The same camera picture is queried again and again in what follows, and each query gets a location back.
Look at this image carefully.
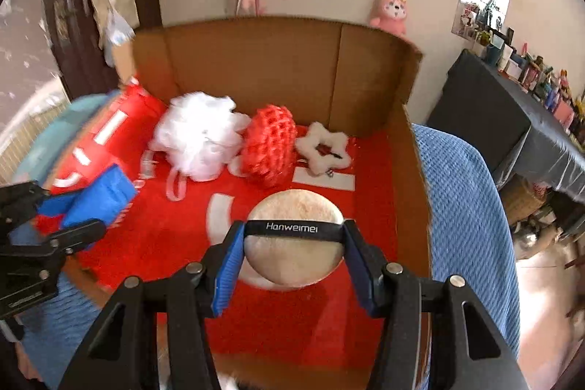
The blue cloth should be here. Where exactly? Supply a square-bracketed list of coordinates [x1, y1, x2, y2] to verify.
[38, 164, 137, 229]

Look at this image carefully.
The white mesh bath pouf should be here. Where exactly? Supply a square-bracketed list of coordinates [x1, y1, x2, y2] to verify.
[149, 92, 251, 202]

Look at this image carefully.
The round beige powder puff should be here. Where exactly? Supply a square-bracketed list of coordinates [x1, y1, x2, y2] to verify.
[244, 189, 344, 288]

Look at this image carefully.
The red foam net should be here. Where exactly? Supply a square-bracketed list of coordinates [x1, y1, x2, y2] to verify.
[240, 105, 298, 187]

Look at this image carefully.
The white fuzzy star clip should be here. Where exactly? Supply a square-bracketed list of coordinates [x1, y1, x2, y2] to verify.
[294, 122, 352, 176]

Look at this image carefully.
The wicker basket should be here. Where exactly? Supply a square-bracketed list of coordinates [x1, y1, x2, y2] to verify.
[499, 174, 548, 226]

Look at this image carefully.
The plastic bag on door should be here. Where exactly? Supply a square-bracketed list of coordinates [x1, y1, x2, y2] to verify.
[103, 9, 135, 67]

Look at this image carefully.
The dark covered side table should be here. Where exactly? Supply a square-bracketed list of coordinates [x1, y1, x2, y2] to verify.
[426, 49, 584, 203]

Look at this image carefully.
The red cardboard box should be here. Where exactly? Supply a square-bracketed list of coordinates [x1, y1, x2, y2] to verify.
[34, 16, 434, 390]

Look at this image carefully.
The pink plush toy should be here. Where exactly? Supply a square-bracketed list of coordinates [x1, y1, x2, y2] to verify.
[369, 0, 408, 37]

